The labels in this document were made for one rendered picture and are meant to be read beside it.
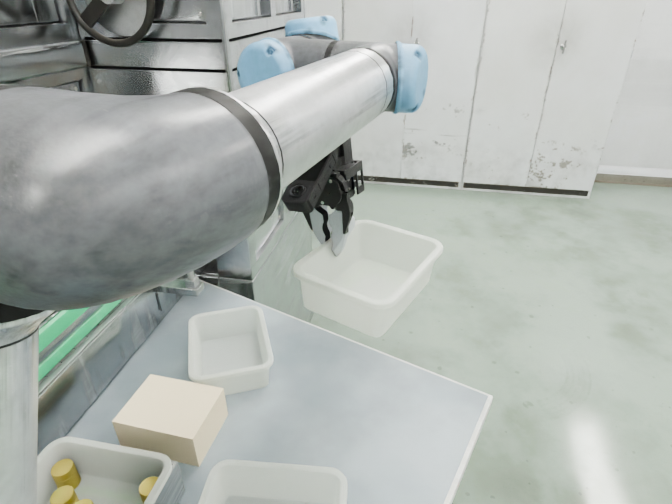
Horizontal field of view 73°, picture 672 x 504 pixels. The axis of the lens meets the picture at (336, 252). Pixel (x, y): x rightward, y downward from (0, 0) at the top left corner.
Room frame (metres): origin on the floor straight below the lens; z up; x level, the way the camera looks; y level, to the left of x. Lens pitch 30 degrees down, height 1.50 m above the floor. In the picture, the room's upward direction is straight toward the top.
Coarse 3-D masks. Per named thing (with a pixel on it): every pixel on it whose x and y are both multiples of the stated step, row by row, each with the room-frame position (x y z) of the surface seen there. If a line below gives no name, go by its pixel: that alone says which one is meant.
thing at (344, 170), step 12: (348, 144) 0.73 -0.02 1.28; (348, 156) 0.72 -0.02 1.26; (336, 168) 0.69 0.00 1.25; (348, 168) 0.69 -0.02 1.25; (360, 168) 0.72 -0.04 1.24; (336, 180) 0.66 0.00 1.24; (348, 180) 0.70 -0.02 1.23; (324, 192) 0.67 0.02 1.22; (336, 192) 0.66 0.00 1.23; (360, 192) 0.71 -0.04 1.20; (324, 204) 0.67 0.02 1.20; (336, 204) 0.66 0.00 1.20
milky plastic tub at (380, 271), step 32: (384, 224) 0.74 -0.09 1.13; (320, 256) 0.64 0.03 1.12; (352, 256) 0.72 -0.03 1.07; (384, 256) 0.72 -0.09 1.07; (416, 256) 0.69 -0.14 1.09; (320, 288) 0.56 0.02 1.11; (352, 288) 0.64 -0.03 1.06; (384, 288) 0.64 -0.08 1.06; (416, 288) 0.61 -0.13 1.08; (352, 320) 0.53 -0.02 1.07; (384, 320) 0.52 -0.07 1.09
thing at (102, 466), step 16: (48, 448) 0.49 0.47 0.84; (64, 448) 0.50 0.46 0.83; (80, 448) 0.50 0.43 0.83; (96, 448) 0.49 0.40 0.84; (112, 448) 0.49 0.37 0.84; (128, 448) 0.49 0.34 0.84; (48, 464) 0.48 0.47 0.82; (80, 464) 0.50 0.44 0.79; (96, 464) 0.49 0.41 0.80; (112, 464) 0.49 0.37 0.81; (128, 464) 0.48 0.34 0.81; (144, 464) 0.48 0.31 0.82; (160, 464) 0.47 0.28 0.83; (48, 480) 0.46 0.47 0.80; (96, 480) 0.48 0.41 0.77; (112, 480) 0.48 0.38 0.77; (128, 480) 0.48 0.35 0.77; (160, 480) 0.43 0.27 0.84; (48, 496) 0.45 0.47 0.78; (80, 496) 0.45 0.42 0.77; (96, 496) 0.45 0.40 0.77; (112, 496) 0.45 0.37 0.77; (128, 496) 0.45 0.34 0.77
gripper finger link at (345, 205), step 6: (342, 192) 0.66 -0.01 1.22; (348, 192) 0.66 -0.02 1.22; (342, 198) 0.66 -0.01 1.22; (348, 198) 0.66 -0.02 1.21; (342, 204) 0.66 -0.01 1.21; (348, 204) 0.65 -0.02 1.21; (336, 210) 0.67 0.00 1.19; (342, 210) 0.66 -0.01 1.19; (348, 210) 0.65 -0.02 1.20; (342, 216) 0.66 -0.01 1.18; (348, 216) 0.65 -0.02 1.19; (342, 222) 0.66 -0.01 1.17; (348, 222) 0.65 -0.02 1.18; (348, 228) 0.67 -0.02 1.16
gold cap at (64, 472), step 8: (56, 464) 0.48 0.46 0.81; (64, 464) 0.48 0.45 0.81; (72, 464) 0.48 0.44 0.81; (56, 472) 0.47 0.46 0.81; (64, 472) 0.47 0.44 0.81; (72, 472) 0.47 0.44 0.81; (56, 480) 0.46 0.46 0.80; (64, 480) 0.46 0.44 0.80; (72, 480) 0.47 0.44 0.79; (80, 480) 0.48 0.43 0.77
